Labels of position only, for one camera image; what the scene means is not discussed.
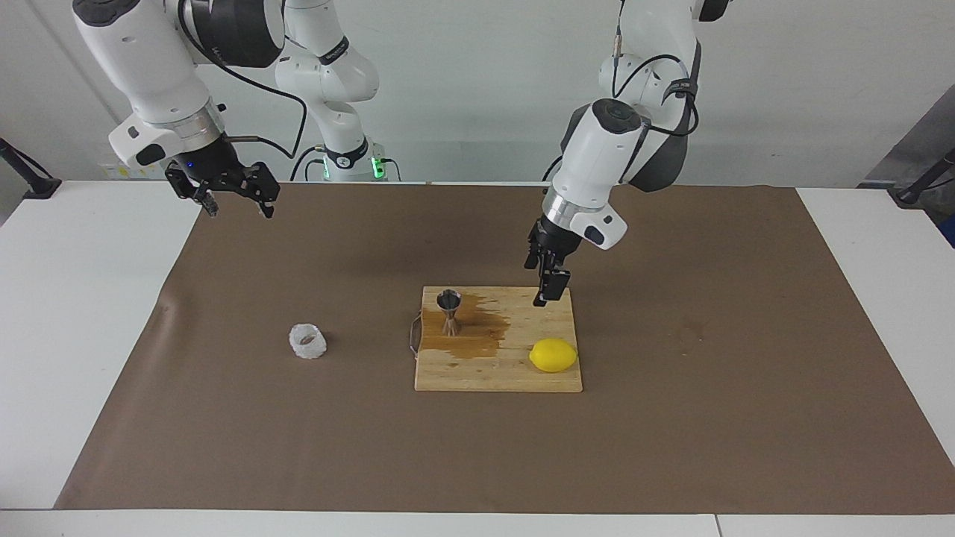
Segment clear textured plastic cup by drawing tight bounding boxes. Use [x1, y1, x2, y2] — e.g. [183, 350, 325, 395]
[289, 323, 328, 360]

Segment brown paper table mat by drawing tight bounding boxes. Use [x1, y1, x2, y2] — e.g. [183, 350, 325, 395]
[54, 181, 955, 515]

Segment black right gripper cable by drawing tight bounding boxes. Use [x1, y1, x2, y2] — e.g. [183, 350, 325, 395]
[178, 0, 308, 159]

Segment yellow lemon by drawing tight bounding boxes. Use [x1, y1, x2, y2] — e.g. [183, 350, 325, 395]
[529, 337, 579, 374]

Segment dark grey panel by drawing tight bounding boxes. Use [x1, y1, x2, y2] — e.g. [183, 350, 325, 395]
[858, 86, 955, 187]

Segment black right arm base cable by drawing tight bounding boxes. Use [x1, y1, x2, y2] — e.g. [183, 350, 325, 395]
[289, 145, 329, 182]

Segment steel cocktail jigger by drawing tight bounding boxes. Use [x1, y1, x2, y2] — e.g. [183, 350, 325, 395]
[436, 289, 463, 336]

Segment white wall socket strip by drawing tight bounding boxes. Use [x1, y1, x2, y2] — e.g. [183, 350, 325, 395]
[99, 158, 169, 180]

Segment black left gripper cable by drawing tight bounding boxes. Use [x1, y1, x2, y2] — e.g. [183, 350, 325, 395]
[610, 0, 704, 139]

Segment wooden cutting board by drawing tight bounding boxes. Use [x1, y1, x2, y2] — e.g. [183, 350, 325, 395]
[408, 286, 583, 394]

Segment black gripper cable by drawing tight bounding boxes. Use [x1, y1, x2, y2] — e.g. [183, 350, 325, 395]
[610, 0, 704, 139]
[178, 0, 308, 159]

